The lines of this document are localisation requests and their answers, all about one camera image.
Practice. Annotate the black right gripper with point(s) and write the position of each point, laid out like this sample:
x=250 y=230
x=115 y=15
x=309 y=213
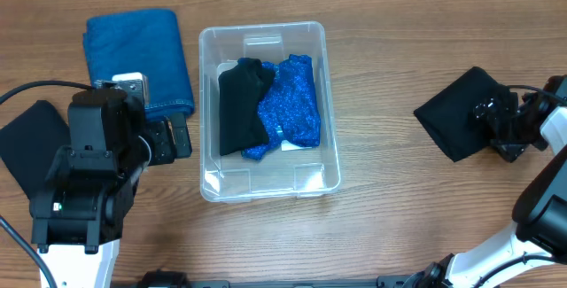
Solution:
x=508 y=150

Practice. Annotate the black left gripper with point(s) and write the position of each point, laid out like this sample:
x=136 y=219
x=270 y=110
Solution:
x=165 y=150

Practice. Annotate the black garment long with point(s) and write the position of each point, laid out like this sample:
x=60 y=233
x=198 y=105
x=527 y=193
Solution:
x=242 y=88

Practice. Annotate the sparkly blue green cloth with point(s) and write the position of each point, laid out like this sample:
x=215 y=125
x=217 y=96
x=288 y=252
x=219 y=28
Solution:
x=289 y=110

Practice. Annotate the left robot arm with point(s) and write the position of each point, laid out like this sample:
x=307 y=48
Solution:
x=78 y=214

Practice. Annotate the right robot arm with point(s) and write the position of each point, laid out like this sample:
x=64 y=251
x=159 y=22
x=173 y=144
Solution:
x=536 y=236

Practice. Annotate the clear plastic storage container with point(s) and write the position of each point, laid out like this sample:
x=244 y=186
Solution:
x=308 y=172

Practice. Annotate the white label in container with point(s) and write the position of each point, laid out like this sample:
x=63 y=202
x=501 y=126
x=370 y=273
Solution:
x=287 y=146

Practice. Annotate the black folded cloth right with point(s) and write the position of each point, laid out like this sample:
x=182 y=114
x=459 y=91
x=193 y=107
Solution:
x=468 y=114

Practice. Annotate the black folded cloth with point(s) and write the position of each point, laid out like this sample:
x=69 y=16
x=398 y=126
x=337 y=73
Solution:
x=30 y=142
x=468 y=114

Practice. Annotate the blue denim folded cloth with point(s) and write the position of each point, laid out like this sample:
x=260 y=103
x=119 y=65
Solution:
x=146 y=42

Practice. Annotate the black folded cloth left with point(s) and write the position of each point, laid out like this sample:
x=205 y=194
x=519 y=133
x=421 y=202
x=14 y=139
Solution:
x=30 y=142

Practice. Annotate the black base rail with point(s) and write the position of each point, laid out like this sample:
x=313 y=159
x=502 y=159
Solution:
x=163 y=279

